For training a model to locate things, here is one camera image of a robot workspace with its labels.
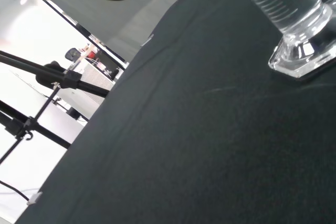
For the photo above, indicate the black tripod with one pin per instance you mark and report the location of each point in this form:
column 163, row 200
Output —
column 39, row 95

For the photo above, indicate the black bench cloth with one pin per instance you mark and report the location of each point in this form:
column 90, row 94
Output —
column 199, row 129

